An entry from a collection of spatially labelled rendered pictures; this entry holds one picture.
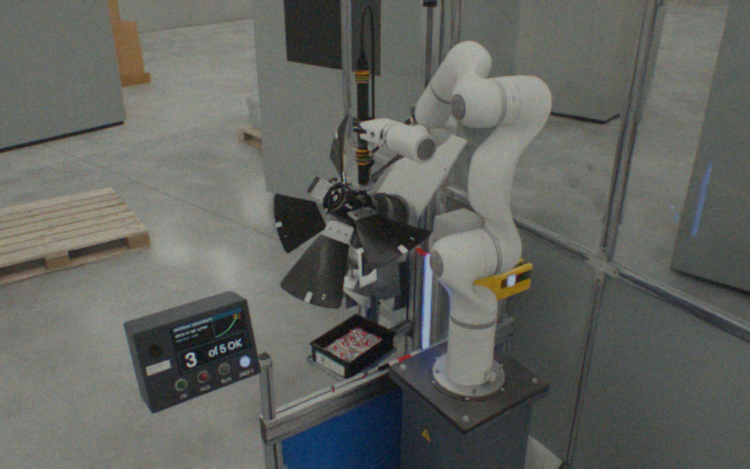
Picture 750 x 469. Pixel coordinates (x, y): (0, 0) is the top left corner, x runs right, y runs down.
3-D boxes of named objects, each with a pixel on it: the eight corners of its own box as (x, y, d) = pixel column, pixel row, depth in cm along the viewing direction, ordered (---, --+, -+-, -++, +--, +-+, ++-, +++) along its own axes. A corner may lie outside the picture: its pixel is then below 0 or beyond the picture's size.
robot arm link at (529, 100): (445, 265, 159) (498, 252, 166) (470, 292, 150) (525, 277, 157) (471, 72, 134) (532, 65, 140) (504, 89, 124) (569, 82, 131)
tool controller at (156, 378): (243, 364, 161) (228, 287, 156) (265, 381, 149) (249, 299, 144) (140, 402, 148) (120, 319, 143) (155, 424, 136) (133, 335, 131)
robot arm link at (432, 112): (475, 60, 158) (429, 125, 185) (424, 76, 151) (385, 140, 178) (493, 89, 156) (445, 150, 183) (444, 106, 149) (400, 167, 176)
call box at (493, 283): (507, 279, 211) (510, 251, 207) (529, 292, 203) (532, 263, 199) (471, 293, 203) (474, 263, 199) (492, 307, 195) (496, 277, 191)
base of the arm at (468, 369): (517, 373, 169) (525, 314, 162) (477, 408, 157) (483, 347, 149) (460, 344, 181) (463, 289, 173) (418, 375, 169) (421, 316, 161)
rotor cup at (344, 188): (338, 223, 223) (312, 208, 215) (359, 189, 223) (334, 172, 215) (359, 238, 212) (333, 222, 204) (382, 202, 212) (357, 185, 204)
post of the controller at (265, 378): (272, 411, 169) (266, 351, 160) (276, 418, 166) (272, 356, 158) (261, 415, 167) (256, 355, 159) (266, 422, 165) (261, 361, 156)
